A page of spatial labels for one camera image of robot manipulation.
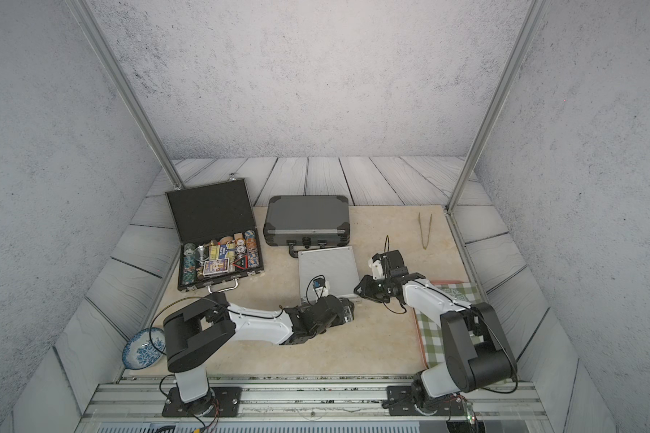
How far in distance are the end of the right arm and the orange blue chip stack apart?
39cm

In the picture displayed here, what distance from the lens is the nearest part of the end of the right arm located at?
67cm

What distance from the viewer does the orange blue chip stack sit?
39.7 inches
